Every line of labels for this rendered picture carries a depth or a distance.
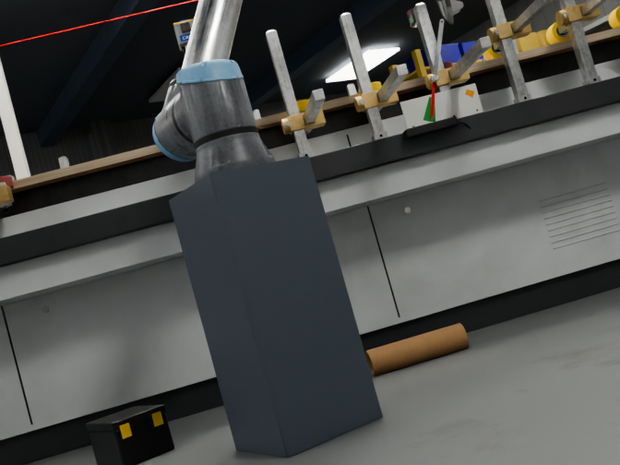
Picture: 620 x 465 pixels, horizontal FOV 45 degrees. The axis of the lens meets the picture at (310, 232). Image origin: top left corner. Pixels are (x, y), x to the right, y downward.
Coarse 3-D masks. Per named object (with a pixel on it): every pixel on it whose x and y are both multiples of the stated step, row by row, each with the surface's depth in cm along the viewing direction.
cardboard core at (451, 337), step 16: (416, 336) 225; (432, 336) 223; (448, 336) 223; (464, 336) 223; (368, 352) 222; (384, 352) 221; (400, 352) 221; (416, 352) 221; (432, 352) 222; (448, 352) 224; (384, 368) 220
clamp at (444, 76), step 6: (438, 72) 242; (444, 72) 242; (468, 72) 243; (426, 78) 244; (444, 78) 242; (450, 78) 242; (456, 78) 242; (462, 78) 243; (468, 78) 243; (426, 84) 245; (432, 84) 242; (438, 84) 242; (444, 84) 242; (450, 84) 244; (456, 84) 247
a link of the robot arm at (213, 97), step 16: (208, 64) 165; (224, 64) 166; (176, 80) 170; (192, 80) 165; (208, 80) 164; (224, 80) 165; (240, 80) 168; (192, 96) 165; (208, 96) 164; (224, 96) 164; (240, 96) 167; (176, 112) 173; (192, 112) 166; (208, 112) 164; (224, 112) 164; (240, 112) 165; (176, 128) 175; (192, 128) 167; (208, 128) 164; (224, 128) 163
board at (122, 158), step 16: (608, 32) 267; (544, 48) 264; (560, 48) 265; (480, 64) 261; (496, 64) 262; (416, 80) 258; (352, 96) 256; (96, 160) 245; (112, 160) 246; (128, 160) 247; (32, 176) 243; (48, 176) 243; (64, 176) 244; (16, 192) 248
